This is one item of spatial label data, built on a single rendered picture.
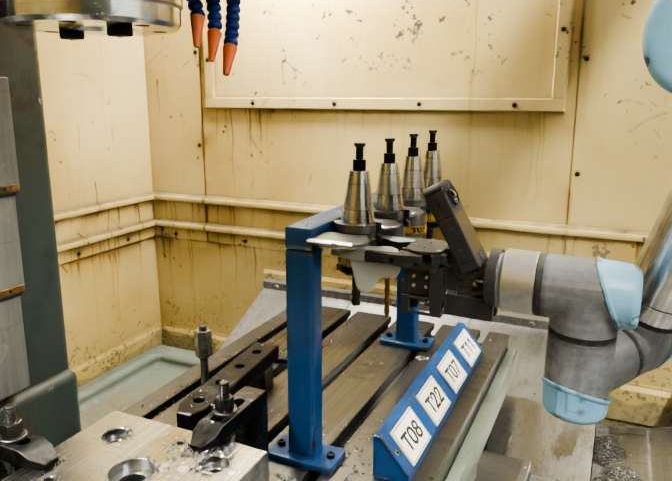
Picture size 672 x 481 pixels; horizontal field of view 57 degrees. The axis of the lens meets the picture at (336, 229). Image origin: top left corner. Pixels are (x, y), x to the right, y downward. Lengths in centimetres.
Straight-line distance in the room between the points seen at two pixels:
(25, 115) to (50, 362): 45
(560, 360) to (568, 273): 10
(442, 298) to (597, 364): 19
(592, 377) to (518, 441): 59
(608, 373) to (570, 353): 5
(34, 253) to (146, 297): 82
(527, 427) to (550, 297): 66
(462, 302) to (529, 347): 74
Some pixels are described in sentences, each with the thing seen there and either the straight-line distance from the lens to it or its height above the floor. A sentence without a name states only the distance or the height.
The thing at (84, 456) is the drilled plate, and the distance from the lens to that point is 80.
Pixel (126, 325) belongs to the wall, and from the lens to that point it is 195.
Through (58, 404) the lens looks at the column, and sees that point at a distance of 130.
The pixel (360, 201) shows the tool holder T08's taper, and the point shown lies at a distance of 80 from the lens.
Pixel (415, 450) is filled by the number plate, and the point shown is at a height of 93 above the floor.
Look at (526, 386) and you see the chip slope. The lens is 144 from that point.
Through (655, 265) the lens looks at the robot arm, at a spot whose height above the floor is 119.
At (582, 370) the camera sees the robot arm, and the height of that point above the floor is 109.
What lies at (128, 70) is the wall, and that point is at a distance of 189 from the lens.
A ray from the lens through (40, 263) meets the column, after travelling 123.
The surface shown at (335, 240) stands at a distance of 76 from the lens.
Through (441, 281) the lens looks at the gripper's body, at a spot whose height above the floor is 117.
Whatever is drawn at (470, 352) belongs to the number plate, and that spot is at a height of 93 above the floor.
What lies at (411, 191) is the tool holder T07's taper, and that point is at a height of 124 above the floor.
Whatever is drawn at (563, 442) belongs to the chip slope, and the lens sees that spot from 135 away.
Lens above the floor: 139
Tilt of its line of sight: 12 degrees down
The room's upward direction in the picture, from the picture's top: straight up
